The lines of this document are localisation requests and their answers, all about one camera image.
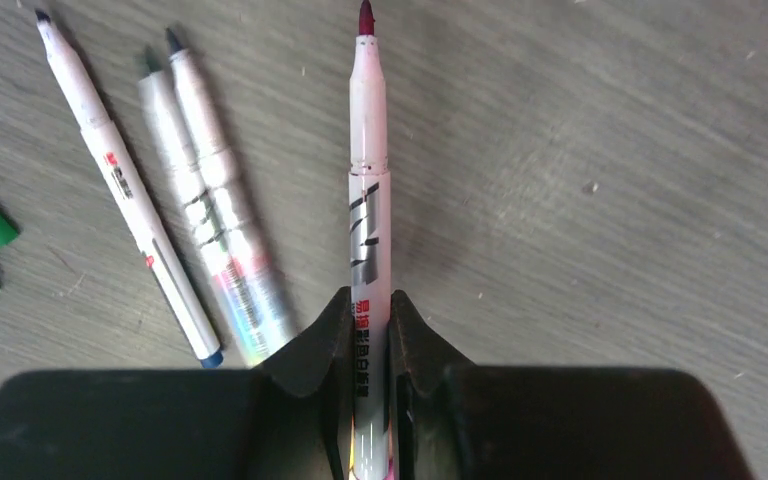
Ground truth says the lime cap marker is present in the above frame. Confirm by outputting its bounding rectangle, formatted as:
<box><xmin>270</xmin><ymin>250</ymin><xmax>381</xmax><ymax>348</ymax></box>
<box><xmin>165</xmin><ymin>27</ymin><xmax>298</xmax><ymax>368</ymax></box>

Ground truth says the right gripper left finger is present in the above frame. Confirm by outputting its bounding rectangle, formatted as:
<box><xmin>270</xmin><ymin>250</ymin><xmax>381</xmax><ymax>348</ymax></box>
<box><xmin>0</xmin><ymin>288</ymin><xmax>353</xmax><ymax>479</ymax></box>

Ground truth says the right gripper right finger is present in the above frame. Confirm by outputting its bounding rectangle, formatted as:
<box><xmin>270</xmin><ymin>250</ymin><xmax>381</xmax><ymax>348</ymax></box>
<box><xmin>389</xmin><ymin>290</ymin><xmax>752</xmax><ymax>479</ymax></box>

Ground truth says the blue cap marker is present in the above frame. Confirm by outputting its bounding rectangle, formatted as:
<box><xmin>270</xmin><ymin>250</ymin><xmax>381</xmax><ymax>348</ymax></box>
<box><xmin>348</xmin><ymin>1</ymin><xmax>392</xmax><ymax>479</ymax></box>

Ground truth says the green clip cap marker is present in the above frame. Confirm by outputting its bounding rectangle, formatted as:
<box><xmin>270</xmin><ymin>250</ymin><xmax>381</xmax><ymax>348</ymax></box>
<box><xmin>34</xmin><ymin>8</ymin><xmax>224</xmax><ymax>369</ymax></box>

